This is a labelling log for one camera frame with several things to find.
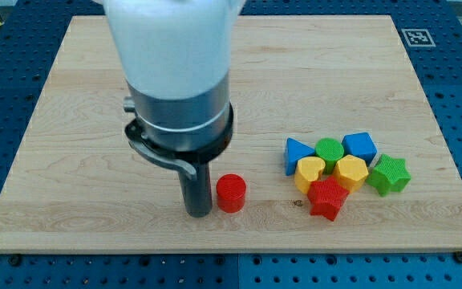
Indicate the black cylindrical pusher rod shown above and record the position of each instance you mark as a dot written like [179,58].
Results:
[196,189]

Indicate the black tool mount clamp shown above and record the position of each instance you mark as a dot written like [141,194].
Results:
[182,162]

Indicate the red cylinder block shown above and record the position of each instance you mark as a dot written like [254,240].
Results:
[231,191]

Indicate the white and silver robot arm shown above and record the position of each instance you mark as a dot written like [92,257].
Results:
[176,58]

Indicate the blue triangle block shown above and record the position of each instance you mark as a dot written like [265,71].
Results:
[293,152]

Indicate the wooden board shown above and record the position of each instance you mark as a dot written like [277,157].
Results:
[76,186]

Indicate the yellow heart block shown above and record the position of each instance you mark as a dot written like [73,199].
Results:
[308,170]

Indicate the red star block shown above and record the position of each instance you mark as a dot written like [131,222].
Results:
[327,198]

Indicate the green cylinder block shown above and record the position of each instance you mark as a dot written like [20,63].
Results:
[331,151]

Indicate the yellow hexagon block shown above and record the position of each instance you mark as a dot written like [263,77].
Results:
[350,172]

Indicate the blue cube block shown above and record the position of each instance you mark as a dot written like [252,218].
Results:
[360,145]

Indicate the green star block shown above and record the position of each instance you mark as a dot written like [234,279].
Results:
[389,175]

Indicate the white fiducial marker tag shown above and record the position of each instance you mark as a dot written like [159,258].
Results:
[416,37]

